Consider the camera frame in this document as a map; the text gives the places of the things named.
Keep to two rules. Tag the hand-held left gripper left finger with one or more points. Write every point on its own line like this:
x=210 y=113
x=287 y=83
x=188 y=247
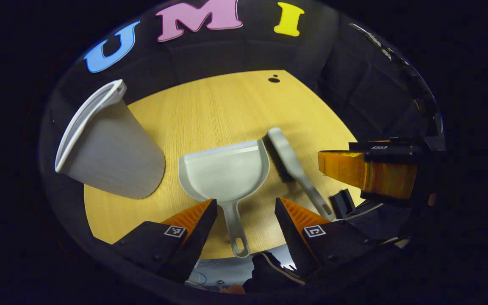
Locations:
x=199 y=237

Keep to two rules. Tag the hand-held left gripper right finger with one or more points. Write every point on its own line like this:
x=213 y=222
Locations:
x=292 y=241

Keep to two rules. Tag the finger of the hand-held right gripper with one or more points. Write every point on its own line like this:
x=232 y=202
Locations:
x=345 y=167

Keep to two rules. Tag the small grey broom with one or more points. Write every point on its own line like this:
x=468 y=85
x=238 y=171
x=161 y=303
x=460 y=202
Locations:
x=284 y=148

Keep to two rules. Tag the grey plastic dustpan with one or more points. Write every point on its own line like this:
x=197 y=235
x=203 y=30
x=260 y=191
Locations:
x=223 y=169

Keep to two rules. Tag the white garbage bin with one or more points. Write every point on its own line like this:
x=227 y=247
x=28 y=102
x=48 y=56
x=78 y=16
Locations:
x=112 y=156

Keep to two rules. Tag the wooden desktop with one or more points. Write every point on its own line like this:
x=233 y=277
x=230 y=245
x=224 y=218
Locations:
x=210 y=110

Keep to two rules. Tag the dark clothing with pale stripe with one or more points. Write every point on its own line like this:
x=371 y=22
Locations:
x=265 y=275

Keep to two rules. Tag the black desk edge bracket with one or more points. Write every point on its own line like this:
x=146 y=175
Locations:
x=342 y=204

